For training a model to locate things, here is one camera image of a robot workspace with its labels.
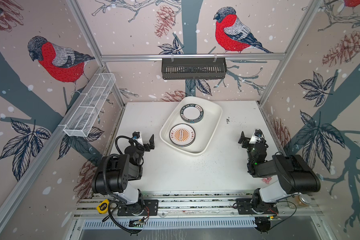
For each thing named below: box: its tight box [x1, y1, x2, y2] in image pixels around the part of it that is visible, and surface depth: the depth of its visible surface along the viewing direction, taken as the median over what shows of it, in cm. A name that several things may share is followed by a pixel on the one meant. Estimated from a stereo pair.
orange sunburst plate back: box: [169, 123, 196, 147], surface depth 102 cm
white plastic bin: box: [159, 96, 223, 156], surface depth 106 cm
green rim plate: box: [180, 103, 204, 124], surface depth 114 cm
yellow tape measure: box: [96, 199, 110, 214], surface depth 74 cm
